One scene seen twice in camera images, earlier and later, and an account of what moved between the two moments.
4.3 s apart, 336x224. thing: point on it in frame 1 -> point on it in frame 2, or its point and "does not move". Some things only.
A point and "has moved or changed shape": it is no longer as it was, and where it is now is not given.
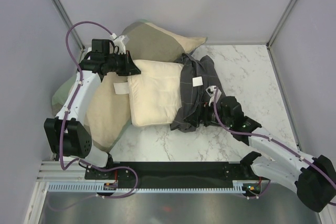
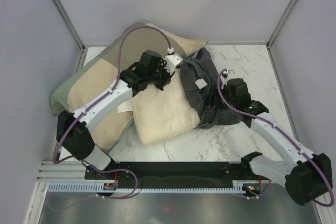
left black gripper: [129, 68] -> [168, 76]
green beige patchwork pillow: [108, 118] does not move
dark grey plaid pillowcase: [197, 75] has moved or changed shape
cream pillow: [155, 93] has moved or changed shape
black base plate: [175, 174] does not move
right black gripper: [206, 110] -> [224, 89]
